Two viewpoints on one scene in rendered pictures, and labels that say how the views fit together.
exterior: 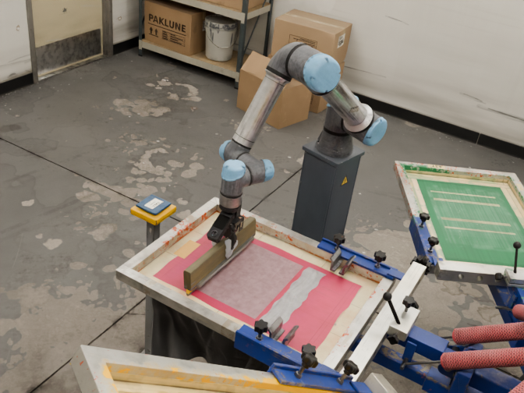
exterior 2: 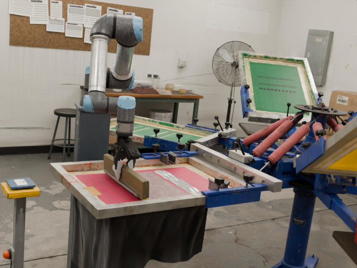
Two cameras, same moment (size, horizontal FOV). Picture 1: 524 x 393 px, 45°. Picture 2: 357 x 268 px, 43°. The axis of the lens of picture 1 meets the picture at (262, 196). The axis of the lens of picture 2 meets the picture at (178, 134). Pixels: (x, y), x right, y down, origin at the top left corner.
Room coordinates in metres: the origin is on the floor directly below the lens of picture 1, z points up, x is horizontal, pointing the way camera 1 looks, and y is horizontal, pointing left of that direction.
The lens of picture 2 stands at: (0.61, 1.66, 1.63)
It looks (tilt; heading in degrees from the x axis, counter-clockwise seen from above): 12 degrees down; 300
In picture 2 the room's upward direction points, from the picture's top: 6 degrees clockwise
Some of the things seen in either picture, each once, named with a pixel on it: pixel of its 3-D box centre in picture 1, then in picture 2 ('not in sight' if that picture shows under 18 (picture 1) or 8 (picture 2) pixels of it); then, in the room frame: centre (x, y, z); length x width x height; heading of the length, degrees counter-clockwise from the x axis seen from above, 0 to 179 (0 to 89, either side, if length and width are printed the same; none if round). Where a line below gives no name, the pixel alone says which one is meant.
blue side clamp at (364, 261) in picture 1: (355, 263); (167, 159); (1.82, -0.37, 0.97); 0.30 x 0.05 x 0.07; 63
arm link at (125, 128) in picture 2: (229, 198); (124, 127); (1.77, 0.11, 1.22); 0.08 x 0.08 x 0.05
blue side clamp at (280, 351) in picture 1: (281, 356); (231, 195); (1.32, -0.12, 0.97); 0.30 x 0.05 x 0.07; 63
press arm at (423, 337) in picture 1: (417, 340); (247, 163); (1.43, -0.53, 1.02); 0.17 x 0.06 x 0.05; 63
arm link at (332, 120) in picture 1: (342, 111); (96, 76); (2.26, -0.27, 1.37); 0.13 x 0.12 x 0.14; 41
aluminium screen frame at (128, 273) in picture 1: (260, 277); (153, 180); (1.68, -0.03, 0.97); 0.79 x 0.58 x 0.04; 63
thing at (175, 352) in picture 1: (208, 353); (160, 248); (1.52, 0.11, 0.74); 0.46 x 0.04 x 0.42; 63
